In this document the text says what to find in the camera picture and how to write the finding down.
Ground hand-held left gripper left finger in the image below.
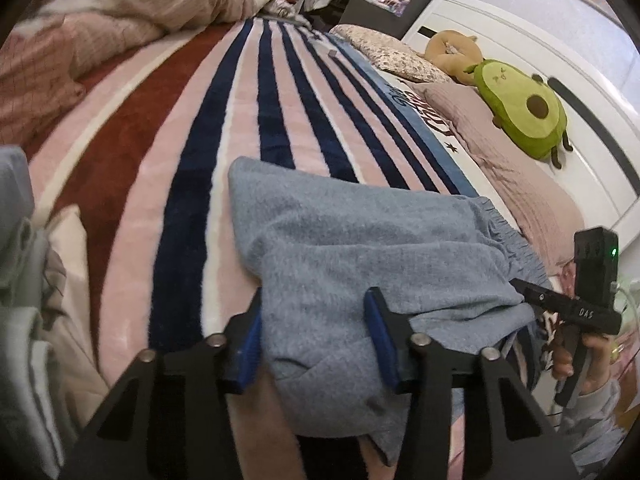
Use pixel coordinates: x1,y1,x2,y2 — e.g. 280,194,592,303
59,287,266,480

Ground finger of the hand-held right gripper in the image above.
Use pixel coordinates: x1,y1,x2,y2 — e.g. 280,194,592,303
509,278,557,307

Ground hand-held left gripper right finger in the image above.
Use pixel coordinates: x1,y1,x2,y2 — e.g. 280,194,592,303
363,286,576,480

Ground grey-blue pants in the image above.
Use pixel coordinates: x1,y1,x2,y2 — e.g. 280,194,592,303
227,156,552,467

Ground person's right forearm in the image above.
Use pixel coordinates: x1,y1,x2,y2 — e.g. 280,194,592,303
557,377,633,473

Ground person's right hand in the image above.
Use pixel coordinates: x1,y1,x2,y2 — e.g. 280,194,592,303
552,331,627,392

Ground pink pillow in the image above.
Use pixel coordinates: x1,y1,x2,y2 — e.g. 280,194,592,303
412,80,586,276

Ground green avocado plush toy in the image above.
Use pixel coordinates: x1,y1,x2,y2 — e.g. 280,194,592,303
462,58,575,170

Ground beige crumpled cloth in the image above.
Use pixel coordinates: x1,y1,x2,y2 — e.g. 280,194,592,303
39,204,113,401

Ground white bed headboard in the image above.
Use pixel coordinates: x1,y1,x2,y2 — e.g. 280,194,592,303
400,0,640,261

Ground striped plush blanket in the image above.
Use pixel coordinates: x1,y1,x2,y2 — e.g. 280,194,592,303
22,16,553,480

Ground light blue cloth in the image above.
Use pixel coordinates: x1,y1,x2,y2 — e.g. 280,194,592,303
0,145,68,480

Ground brown plush toy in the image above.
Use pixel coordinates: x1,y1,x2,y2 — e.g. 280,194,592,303
424,30,482,86

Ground floral pillow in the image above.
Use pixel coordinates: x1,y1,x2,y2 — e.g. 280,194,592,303
330,23,453,85

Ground pink plaid duvet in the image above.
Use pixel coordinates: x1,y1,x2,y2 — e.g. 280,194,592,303
0,0,281,147

